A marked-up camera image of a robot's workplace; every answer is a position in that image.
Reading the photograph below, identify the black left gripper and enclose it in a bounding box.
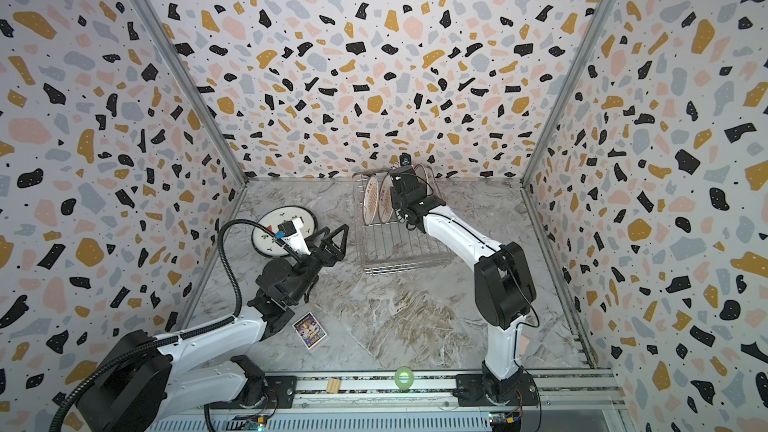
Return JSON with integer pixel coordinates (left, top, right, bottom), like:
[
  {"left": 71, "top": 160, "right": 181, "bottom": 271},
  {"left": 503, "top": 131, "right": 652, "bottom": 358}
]
[{"left": 287, "top": 226, "right": 345, "bottom": 307}]

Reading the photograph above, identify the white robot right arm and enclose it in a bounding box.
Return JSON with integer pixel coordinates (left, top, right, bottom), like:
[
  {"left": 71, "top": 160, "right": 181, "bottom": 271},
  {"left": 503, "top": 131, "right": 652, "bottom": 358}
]
[{"left": 389, "top": 153, "right": 540, "bottom": 405}]

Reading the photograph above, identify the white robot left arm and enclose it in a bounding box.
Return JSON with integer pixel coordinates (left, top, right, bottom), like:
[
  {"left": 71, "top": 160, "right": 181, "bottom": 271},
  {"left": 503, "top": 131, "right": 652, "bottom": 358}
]
[{"left": 50, "top": 221, "right": 349, "bottom": 431}]

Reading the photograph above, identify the white plate green rim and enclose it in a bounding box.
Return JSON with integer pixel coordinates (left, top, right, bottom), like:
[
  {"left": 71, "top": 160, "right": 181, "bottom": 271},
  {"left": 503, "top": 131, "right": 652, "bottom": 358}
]
[{"left": 378, "top": 173, "right": 393, "bottom": 224}]

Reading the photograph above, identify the white plate orange sunburst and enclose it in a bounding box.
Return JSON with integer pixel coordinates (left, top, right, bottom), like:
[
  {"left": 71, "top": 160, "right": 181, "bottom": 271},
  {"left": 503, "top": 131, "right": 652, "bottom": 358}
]
[{"left": 363, "top": 174, "right": 379, "bottom": 225}]

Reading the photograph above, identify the purple playing card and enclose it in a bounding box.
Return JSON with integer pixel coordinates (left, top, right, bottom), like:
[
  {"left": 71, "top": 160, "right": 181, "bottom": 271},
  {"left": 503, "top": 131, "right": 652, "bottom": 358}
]
[{"left": 292, "top": 312, "right": 327, "bottom": 350}]

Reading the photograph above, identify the small wooden block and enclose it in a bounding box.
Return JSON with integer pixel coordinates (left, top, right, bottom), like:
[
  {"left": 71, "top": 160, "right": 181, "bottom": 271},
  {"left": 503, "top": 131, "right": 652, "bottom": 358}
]
[{"left": 326, "top": 378, "right": 341, "bottom": 394}]

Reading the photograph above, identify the green tape roll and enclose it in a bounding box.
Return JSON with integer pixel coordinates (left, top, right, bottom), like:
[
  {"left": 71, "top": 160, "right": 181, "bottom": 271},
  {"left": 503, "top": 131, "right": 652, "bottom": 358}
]
[{"left": 394, "top": 367, "right": 415, "bottom": 392}]

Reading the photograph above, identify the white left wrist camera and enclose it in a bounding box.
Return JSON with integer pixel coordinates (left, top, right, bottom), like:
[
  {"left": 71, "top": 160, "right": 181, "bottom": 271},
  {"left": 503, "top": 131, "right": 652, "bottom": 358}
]
[{"left": 275, "top": 217, "right": 310, "bottom": 256}]

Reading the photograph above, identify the metal wire dish rack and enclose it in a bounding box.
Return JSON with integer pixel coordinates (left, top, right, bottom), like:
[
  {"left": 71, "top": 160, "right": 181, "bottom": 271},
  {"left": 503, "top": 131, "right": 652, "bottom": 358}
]
[{"left": 353, "top": 169, "right": 454, "bottom": 275}]

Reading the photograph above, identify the black corrugated cable hose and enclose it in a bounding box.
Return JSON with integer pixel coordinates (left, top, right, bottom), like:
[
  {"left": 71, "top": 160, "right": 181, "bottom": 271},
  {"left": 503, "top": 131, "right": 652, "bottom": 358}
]
[{"left": 49, "top": 218, "right": 283, "bottom": 432}]

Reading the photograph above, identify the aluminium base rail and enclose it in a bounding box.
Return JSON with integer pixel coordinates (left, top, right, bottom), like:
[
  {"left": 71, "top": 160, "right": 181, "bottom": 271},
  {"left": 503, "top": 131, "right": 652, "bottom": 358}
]
[{"left": 119, "top": 368, "right": 631, "bottom": 432}]

